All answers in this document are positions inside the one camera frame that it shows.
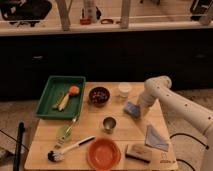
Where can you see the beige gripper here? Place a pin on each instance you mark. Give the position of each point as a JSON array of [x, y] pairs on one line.
[[144, 106]]

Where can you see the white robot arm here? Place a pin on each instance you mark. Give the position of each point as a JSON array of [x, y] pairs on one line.
[[201, 118]]

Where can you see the white plastic cup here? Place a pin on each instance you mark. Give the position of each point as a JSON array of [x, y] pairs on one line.
[[124, 88]]

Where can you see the folded blue cloth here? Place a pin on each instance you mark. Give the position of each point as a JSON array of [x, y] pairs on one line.
[[155, 140]]

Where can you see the small metal cup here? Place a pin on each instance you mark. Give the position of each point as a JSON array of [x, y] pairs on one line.
[[109, 123]]

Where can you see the dark bowl with beans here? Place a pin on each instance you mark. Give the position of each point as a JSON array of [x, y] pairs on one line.
[[99, 96]]

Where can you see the wooden block eraser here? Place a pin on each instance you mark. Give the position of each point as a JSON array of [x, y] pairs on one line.
[[139, 152]]

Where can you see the orange plastic bowl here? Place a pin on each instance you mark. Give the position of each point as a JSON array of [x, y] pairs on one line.
[[103, 154]]

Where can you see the green spatula tool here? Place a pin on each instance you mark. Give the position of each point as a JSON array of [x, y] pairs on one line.
[[67, 132]]

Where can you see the green plastic tray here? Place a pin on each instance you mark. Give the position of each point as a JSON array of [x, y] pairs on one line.
[[51, 93]]

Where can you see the red round object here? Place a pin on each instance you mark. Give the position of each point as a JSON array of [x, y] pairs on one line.
[[84, 21]]

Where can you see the white bottle on ledge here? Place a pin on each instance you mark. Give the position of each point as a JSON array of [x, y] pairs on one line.
[[90, 10]]

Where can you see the white dish brush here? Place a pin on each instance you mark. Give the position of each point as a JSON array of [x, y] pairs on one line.
[[58, 155]]

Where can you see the black pole stand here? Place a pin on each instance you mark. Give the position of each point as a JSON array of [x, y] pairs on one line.
[[17, 157]]

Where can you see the black office chair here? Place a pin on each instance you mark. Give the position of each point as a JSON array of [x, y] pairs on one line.
[[29, 11]]

